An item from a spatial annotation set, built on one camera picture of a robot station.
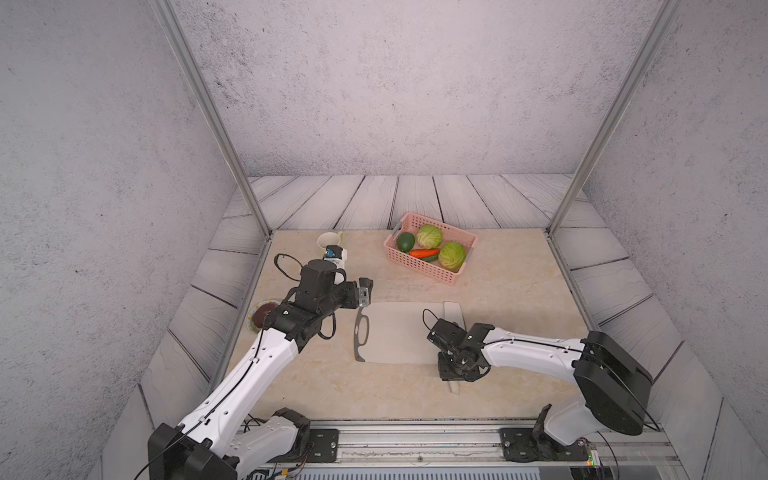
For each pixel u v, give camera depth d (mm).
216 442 385
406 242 1140
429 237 1107
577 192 1080
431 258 1096
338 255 665
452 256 1042
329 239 1078
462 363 612
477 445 744
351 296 671
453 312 988
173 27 716
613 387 456
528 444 725
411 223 1185
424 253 1103
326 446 725
